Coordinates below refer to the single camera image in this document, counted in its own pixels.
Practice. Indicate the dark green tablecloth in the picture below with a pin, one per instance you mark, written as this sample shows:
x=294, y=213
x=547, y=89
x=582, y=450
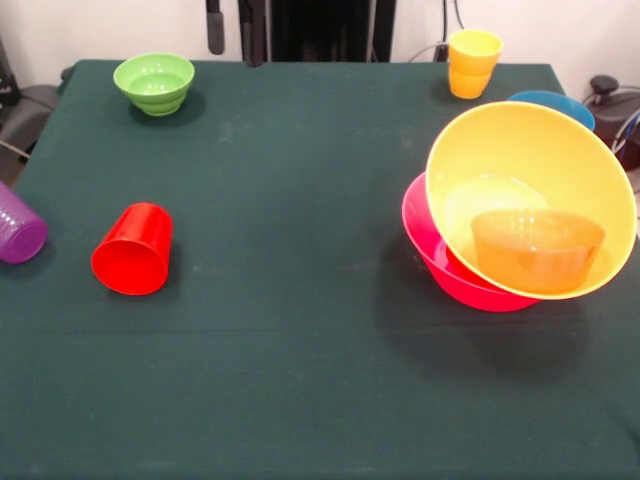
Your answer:
x=300, y=375

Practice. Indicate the black wall plug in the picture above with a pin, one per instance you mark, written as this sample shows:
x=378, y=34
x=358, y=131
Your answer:
x=441, y=50

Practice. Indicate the red cup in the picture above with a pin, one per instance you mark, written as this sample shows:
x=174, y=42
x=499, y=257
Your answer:
x=132, y=260

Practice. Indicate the large pink bowl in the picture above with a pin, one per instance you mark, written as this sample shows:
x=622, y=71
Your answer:
x=425, y=250

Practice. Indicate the small blue bowl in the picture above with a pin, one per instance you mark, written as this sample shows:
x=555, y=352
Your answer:
x=565, y=102

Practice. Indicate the purple cup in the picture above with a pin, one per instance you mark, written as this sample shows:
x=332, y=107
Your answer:
x=17, y=230

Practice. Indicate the small orange bowl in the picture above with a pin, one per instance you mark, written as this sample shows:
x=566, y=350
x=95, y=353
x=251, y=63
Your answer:
x=535, y=260

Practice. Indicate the large orange bowl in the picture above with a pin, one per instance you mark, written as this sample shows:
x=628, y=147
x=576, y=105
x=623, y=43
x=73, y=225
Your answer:
x=525, y=145

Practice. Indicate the small green bowl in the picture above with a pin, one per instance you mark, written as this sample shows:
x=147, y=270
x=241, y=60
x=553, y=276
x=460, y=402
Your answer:
x=154, y=90

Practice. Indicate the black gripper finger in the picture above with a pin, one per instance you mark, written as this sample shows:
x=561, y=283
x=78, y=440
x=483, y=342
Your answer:
x=216, y=30
x=254, y=40

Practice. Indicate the yellow cup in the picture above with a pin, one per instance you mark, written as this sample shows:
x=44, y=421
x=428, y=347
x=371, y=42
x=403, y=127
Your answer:
x=467, y=85
x=475, y=52

